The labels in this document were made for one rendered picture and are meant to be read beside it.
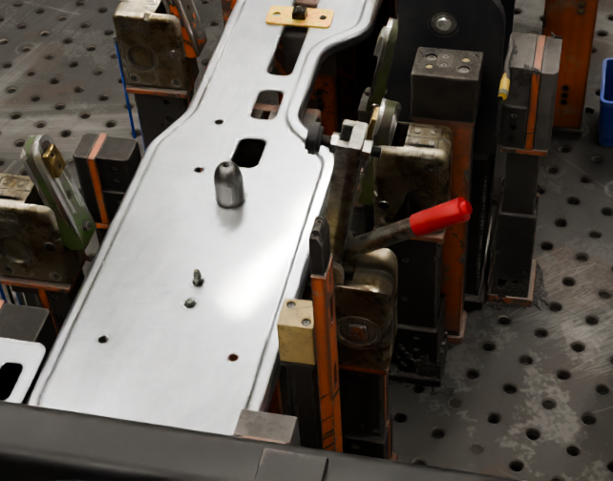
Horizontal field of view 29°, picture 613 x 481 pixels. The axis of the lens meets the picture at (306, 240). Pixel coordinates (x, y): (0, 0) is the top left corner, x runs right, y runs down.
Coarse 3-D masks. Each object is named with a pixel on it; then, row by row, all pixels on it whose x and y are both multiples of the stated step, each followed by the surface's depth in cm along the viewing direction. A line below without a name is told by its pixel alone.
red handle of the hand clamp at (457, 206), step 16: (432, 208) 107; (448, 208) 105; (464, 208) 105; (400, 224) 109; (416, 224) 107; (432, 224) 106; (448, 224) 106; (352, 240) 112; (368, 240) 110; (384, 240) 109; (400, 240) 109; (352, 256) 112
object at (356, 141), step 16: (320, 128) 103; (352, 128) 103; (320, 144) 103; (336, 144) 101; (352, 144) 101; (368, 144) 102; (336, 160) 102; (352, 160) 102; (368, 160) 103; (336, 176) 104; (352, 176) 103; (336, 192) 105; (352, 192) 105; (336, 208) 106; (352, 208) 109; (336, 224) 108; (336, 240) 109; (336, 256) 111
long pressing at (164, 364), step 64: (256, 0) 156; (320, 0) 155; (256, 64) 146; (320, 64) 146; (192, 128) 138; (256, 128) 137; (128, 192) 131; (192, 192) 130; (256, 192) 129; (320, 192) 128; (128, 256) 124; (192, 256) 123; (256, 256) 123; (128, 320) 117; (192, 320) 117; (256, 320) 116; (64, 384) 112; (128, 384) 112; (192, 384) 111; (256, 384) 110
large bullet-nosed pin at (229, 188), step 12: (216, 168) 126; (228, 168) 125; (216, 180) 126; (228, 180) 125; (240, 180) 126; (216, 192) 127; (228, 192) 126; (240, 192) 127; (228, 204) 128; (240, 204) 128
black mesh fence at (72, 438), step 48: (0, 432) 40; (48, 432) 40; (96, 432) 40; (144, 432) 40; (192, 432) 40; (0, 480) 41; (48, 480) 40; (96, 480) 40; (144, 480) 39; (192, 480) 39; (240, 480) 38; (336, 480) 38; (384, 480) 38; (432, 480) 38; (480, 480) 38
